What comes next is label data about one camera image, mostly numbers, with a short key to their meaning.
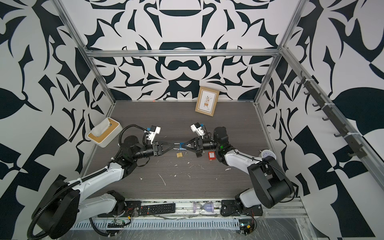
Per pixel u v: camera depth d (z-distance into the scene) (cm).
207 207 73
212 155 91
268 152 91
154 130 71
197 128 74
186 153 92
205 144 70
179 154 92
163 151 69
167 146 72
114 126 99
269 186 44
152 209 73
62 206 40
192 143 74
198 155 92
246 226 71
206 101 109
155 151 66
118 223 70
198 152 94
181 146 72
